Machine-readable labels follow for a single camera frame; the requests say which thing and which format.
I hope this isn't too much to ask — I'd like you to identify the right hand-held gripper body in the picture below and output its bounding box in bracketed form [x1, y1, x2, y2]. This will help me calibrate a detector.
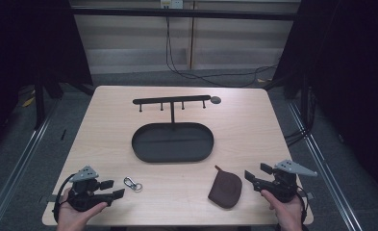
[256, 159, 318, 204]

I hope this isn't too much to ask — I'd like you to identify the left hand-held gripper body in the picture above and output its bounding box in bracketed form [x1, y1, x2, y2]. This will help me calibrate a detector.
[68, 165, 110, 213]

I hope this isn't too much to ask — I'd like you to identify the silver carabiner keyring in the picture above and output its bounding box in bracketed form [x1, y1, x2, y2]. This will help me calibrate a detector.
[123, 176, 143, 193]

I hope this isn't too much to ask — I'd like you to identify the brown leather pouch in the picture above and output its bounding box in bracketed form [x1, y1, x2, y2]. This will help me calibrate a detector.
[207, 165, 243, 210]

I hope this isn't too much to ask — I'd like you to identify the black key rack with tray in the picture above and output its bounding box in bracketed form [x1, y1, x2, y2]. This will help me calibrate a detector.
[131, 94, 215, 164]

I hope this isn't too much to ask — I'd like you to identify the person's left hand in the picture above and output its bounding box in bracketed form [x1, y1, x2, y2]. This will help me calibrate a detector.
[55, 187, 109, 231]

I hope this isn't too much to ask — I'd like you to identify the person's right hand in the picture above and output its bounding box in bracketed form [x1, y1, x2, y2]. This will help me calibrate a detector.
[261, 189, 305, 231]

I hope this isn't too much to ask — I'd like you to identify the yellow floor tape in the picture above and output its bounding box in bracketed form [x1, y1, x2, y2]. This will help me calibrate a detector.
[21, 95, 37, 109]

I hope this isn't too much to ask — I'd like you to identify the black curtain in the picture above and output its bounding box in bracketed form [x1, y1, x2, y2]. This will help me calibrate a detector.
[271, 0, 378, 196]
[0, 0, 94, 158]

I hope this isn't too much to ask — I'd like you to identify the black horizontal metal bar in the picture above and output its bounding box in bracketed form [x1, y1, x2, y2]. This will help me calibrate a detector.
[70, 7, 301, 22]

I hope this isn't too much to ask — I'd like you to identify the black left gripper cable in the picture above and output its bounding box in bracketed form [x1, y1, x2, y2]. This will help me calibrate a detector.
[52, 172, 77, 224]

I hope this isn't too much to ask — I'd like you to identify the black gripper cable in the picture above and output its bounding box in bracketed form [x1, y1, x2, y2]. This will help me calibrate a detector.
[296, 188, 308, 225]
[52, 172, 77, 224]

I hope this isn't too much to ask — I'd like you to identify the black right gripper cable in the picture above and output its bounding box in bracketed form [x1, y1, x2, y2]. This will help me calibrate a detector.
[296, 188, 308, 225]

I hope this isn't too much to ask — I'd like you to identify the metal floor rail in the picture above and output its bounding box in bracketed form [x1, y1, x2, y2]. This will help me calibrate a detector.
[287, 100, 367, 231]
[0, 99, 62, 231]

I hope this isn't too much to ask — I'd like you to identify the black wall cable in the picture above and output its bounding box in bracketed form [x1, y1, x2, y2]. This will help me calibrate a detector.
[164, 15, 279, 89]

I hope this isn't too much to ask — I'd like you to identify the white wall socket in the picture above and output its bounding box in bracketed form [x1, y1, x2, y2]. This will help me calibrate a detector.
[160, 0, 185, 10]

